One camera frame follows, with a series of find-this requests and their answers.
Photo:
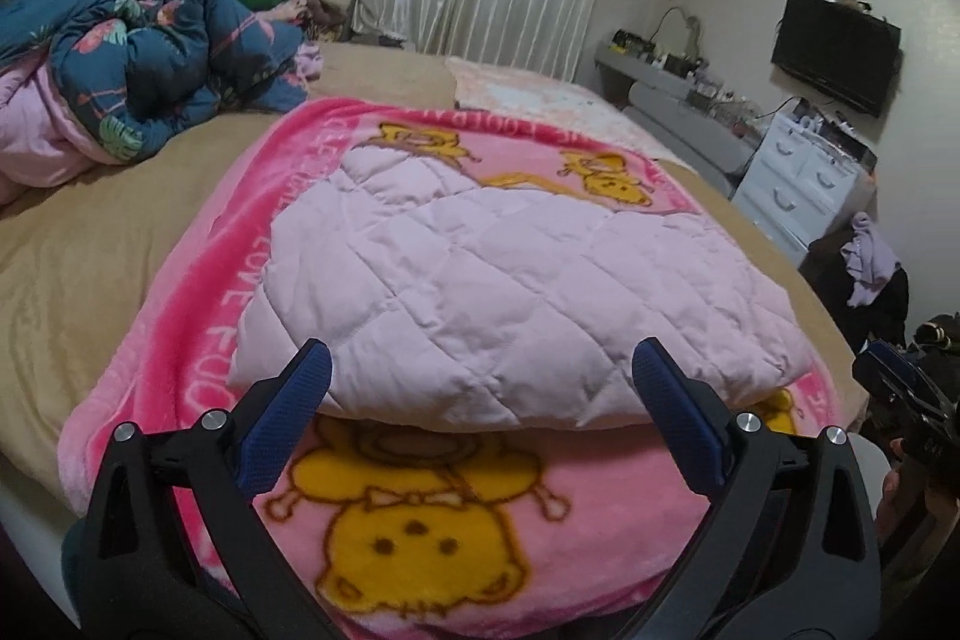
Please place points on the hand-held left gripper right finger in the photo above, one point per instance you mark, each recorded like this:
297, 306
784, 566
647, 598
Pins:
675, 430

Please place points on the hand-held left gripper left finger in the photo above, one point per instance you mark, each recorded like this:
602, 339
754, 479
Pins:
289, 430

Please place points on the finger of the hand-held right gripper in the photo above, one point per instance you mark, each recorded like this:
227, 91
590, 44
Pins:
892, 370

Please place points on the pink quilted jacket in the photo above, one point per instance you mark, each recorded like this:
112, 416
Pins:
487, 295

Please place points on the person's right hand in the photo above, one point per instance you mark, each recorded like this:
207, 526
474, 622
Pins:
892, 501

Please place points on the dark chair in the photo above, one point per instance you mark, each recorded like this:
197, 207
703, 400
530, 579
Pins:
885, 302

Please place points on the purple cloth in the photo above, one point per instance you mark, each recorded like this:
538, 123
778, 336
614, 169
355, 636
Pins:
866, 257

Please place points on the pink printed blanket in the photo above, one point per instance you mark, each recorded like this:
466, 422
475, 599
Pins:
420, 535

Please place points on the white drawer cabinet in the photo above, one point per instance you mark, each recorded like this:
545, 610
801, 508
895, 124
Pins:
795, 183

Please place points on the black box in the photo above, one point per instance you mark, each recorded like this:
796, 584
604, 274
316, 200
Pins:
847, 141

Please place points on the person's dark blue clothing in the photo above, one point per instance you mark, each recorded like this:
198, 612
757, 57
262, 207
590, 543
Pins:
75, 557

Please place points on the bed with tan sheet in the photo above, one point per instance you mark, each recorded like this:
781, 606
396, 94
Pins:
112, 235

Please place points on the clutter of small desk things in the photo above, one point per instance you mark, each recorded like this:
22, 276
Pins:
690, 74

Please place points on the pale pink patterned blanket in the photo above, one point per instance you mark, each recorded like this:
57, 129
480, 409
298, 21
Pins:
525, 93

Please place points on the blue floral duvet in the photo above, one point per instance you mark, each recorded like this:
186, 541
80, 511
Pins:
150, 55

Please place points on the grey wall shelf desk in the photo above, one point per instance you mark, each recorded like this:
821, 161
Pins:
675, 115

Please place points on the black wall television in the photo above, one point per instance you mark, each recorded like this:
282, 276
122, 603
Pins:
836, 51

